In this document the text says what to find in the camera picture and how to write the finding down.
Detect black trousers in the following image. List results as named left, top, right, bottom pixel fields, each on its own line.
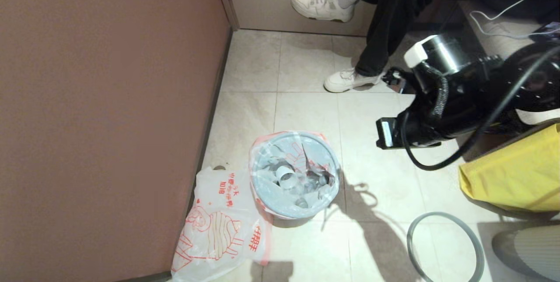
left=346, top=0, right=482, bottom=78

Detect white paper cup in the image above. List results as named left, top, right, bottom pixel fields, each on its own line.
left=276, top=165, right=296, bottom=183

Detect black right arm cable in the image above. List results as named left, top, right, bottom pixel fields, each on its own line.
left=402, top=46, right=560, bottom=171

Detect yellow fabric bag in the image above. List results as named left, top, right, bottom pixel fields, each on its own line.
left=458, top=123, right=560, bottom=212

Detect empty white red-printed plastic bag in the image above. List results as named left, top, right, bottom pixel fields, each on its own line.
left=171, top=166, right=273, bottom=282

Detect white garbage bag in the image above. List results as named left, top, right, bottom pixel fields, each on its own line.
left=248, top=131, right=342, bottom=221

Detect black round trash bin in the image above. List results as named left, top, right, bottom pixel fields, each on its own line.
left=269, top=210, right=324, bottom=229

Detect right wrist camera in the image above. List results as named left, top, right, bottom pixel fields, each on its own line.
left=381, top=67, right=415, bottom=95

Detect grey bin rim ring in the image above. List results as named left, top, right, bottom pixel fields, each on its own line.
left=407, top=212, right=485, bottom=282

